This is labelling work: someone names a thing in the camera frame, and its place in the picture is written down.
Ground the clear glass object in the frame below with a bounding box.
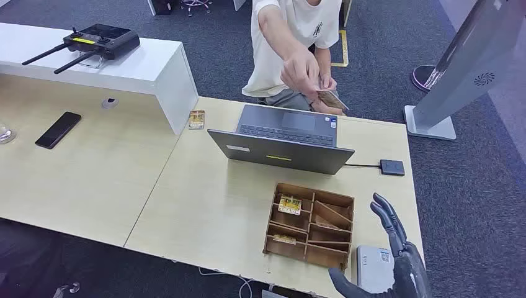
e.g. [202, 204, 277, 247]
[0, 121, 17, 145]

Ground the black remote controller with antennas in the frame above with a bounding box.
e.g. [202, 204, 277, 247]
[21, 23, 141, 75]

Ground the wooden compartment box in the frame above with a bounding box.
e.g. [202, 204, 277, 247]
[262, 183, 355, 276]

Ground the dark chair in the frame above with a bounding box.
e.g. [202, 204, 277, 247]
[0, 218, 63, 298]

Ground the grey laptop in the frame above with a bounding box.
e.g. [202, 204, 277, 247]
[207, 104, 355, 176]

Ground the round stanchion base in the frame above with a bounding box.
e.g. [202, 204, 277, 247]
[411, 65, 439, 93]

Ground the person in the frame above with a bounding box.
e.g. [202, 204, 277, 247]
[241, 0, 350, 117]

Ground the white counter shelf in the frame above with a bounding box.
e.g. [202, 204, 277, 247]
[0, 22, 200, 137]

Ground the clear acrylic stand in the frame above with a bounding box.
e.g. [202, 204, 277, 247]
[78, 53, 106, 70]

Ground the brown ID card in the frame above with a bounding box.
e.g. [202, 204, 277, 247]
[316, 89, 350, 112]

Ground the black box on floor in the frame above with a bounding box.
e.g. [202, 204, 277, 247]
[147, 0, 176, 16]

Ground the silver kiosk stand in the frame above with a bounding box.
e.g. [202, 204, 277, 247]
[404, 0, 526, 142]

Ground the black smartphone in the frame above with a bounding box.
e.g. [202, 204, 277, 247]
[35, 111, 82, 150]

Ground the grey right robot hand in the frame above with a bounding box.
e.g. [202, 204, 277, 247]
[328, 192, 433, 298]

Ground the small black square device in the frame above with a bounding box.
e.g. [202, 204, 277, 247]
[380, 159, 406, 177]

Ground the person's left hand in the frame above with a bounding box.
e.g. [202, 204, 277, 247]
[317, 74, 339, 92]

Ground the white cable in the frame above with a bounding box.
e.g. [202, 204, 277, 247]
[198, 268, 254, 298]

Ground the white card reader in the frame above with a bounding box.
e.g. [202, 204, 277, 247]
[356, 245, 396, 294]

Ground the person's right hand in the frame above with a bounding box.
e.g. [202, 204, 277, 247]
[280, 48, 322, 96]

